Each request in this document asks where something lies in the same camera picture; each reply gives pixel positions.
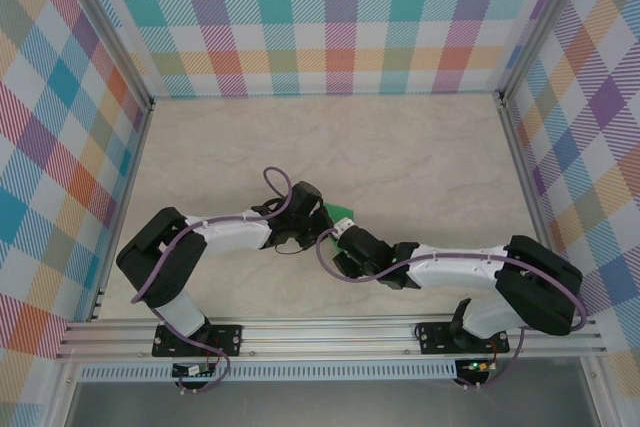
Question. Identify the green cloth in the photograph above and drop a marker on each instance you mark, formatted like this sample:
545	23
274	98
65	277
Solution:
342	211

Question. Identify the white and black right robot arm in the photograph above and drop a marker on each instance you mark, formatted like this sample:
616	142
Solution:
450	272

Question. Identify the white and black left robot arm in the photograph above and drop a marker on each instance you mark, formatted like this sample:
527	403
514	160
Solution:
235	234

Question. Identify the circuit board with yellow connector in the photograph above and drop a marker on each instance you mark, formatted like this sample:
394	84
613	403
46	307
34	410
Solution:
477	366

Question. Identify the small dark circuit board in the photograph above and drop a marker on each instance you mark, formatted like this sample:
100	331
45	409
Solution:
192	371

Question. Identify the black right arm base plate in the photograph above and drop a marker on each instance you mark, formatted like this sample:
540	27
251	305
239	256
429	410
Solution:
435	339

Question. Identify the wide aluminium mounting rail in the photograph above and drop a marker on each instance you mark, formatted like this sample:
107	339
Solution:
325	334

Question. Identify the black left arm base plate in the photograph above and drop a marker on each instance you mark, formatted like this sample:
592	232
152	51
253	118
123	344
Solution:
227	339

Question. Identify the aluminium side rail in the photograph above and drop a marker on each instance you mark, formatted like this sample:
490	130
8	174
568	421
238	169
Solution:
531	197
122	197

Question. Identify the aluminium frame leg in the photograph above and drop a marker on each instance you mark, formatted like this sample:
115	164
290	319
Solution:
597	392
62	397

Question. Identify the aluminium corner post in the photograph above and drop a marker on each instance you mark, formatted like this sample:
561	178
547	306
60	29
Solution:
542	22
111	32

